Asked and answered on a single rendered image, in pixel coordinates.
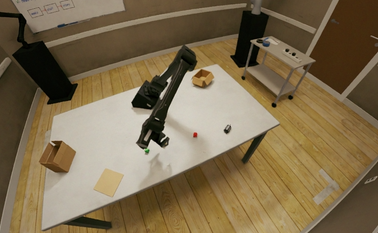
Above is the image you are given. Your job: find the tan mat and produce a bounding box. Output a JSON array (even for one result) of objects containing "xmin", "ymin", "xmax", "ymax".
[{"xmin": 93, "ymin": 168, "xmax": 124, "ymax": 197}]

